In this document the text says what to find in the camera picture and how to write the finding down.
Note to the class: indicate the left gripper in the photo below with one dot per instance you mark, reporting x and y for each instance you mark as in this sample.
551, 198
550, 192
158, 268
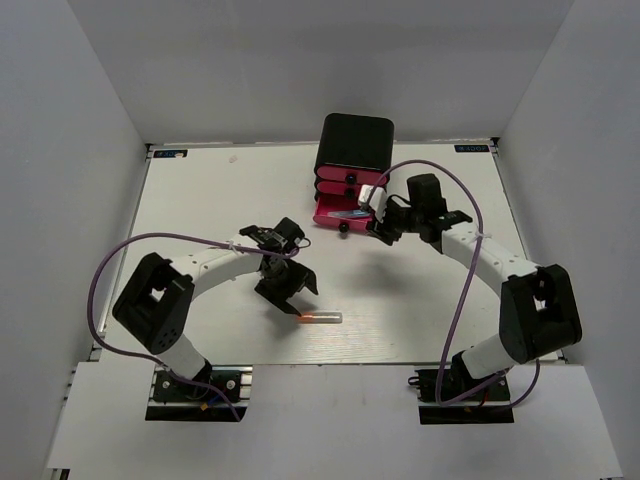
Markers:
279, 296

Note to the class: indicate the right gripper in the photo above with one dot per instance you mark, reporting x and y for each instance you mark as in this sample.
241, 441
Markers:
383, 231

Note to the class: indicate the orange capped lead case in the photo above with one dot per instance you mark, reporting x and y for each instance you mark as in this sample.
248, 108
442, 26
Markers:
320, 317

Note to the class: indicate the blue capped lead case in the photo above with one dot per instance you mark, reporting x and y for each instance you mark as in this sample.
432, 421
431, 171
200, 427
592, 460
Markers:
349, 214

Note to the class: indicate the pink drawer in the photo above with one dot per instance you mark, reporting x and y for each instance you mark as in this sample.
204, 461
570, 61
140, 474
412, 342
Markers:
350, 175
327, 203
331, 188

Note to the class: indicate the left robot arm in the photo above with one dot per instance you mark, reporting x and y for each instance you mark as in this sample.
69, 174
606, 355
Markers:
155, 302

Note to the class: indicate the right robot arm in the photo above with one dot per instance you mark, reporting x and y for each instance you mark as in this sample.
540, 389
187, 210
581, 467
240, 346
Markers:
538, 314

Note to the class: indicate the white table board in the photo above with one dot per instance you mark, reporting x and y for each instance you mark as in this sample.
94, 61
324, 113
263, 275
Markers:
400, 303

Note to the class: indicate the black drawer cabinet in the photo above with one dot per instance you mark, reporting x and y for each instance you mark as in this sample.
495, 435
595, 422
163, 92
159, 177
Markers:
358, 141

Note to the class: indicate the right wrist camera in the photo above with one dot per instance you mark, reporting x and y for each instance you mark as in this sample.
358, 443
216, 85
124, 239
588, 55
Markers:
373, 200

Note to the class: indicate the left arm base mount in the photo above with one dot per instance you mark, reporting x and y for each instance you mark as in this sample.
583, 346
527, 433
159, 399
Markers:
173, 401

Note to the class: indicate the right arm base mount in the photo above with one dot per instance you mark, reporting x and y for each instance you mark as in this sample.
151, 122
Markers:
490, 406

